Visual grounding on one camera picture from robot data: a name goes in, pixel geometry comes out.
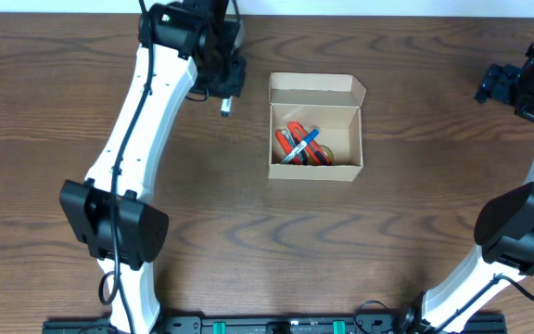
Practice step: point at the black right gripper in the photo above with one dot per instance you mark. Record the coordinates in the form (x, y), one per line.
(502, 77)

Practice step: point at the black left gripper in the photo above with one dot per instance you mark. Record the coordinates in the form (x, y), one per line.
(235, 83)

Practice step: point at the black whiteboard marker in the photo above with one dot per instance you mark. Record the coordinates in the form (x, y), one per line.
(226, 107)

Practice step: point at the orange stapler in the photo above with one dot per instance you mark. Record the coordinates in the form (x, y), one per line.
(287, 142)

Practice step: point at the blue whiteboard marker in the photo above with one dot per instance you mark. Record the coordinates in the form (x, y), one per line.
(300, 146)

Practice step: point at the cardboard box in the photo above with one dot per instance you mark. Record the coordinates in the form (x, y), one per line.
(315, 126)

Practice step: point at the orange utility knife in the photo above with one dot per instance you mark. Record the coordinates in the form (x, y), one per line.
(316, 156)

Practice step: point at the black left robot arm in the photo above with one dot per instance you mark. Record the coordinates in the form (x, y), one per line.
(188, 51)

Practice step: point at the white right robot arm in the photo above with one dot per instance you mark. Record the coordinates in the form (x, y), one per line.
(503, 253)

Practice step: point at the clear tape roll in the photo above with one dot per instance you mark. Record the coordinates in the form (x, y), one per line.
(328, 153)

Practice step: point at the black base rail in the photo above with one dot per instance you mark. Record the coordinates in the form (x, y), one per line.
(375, 322)

